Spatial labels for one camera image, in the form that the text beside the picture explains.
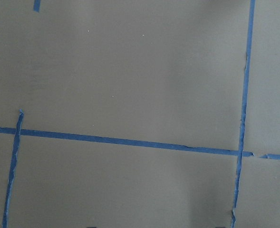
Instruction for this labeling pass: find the brown paper table mat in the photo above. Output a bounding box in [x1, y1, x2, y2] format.
[0, 0, 280, 228]

